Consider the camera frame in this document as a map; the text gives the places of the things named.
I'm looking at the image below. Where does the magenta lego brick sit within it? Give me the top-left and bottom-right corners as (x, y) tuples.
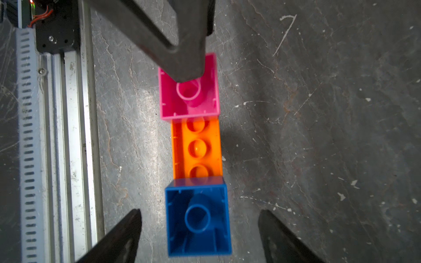
(158, 53), (220, 122)

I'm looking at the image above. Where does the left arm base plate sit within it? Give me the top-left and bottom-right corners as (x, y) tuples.
(29, 0), (80, 54)

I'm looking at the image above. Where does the aluminium mounting rail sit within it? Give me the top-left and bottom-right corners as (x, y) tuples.
(16, 1), (105, 263)

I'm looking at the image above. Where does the orange lego brick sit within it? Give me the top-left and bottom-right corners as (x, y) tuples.
(171, 117), (223, 179)

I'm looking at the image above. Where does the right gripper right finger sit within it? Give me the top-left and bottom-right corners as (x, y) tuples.
(258, 209), (323, 263)

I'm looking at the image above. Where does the blue lego brick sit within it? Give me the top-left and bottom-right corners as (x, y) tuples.
(165, 176), (232, 257)

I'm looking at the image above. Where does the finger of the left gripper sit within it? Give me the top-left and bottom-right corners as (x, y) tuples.
(207, 0), (216, 36)
(88, 1), (207, 82)

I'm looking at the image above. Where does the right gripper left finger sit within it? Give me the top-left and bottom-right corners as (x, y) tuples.
(78, 209), (142, 263)

